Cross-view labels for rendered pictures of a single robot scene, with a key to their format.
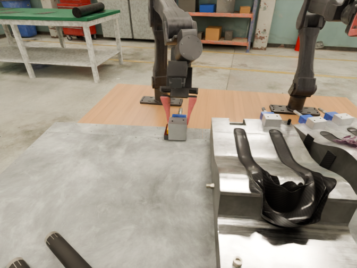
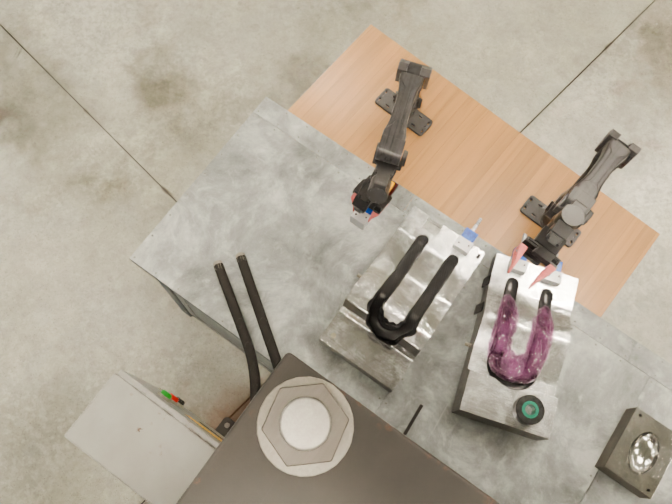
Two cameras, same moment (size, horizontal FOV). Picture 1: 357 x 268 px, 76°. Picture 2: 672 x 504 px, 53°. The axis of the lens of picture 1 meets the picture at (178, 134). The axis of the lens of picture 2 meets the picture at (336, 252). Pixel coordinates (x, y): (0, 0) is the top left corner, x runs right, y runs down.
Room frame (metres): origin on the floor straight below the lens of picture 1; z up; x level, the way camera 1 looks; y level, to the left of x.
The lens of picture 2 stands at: (-0.14, -0.21, 2.83)
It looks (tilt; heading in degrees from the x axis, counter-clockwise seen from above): 73 degrees down; 22
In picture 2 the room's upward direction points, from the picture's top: 9 degrees clockwise
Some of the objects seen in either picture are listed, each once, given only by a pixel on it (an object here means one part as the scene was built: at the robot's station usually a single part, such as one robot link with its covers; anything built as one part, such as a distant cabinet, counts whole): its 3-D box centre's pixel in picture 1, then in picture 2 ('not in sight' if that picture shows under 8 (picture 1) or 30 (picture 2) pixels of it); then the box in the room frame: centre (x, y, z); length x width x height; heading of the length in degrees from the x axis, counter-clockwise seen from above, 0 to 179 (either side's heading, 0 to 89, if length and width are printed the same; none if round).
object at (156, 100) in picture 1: (161, 94); (405, 106); (0.99, 0.08, 0.84); 0.20 x 0.07 x 0.08; 81
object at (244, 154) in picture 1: (273, 157); (411, 289); (0.43, -0.23, 0.92); 0.35 x 0.16 x 0.09; 175
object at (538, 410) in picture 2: not in sight; (528, 410); (0.30, -0.68, 0.93); 0.08 x 0.08 x 0.04
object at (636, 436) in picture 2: not in sight; (638, 452); (0.37, -1.03, 0.84); 0.20 x 0.15 x 0.07; 175
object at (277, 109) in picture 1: (296, 103); (554, 217); (0.90, -0.51, 0.84); 0.20 x 0.07 x 0.08; 81
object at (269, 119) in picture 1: (266, 116); (469, 234); (0.68, -0.30, 0.89); 0.13 x 0.05 x 0.05; 175
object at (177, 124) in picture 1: (179, 119); (369, 206); (0.59, 0.00, 0.93); 0.13 x 0.05 x 0.05; 175
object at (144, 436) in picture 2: not in sight; (206, 453); (-0.26, 0.05, 0.74); 0.31 x 0.22 x 1.47; 85
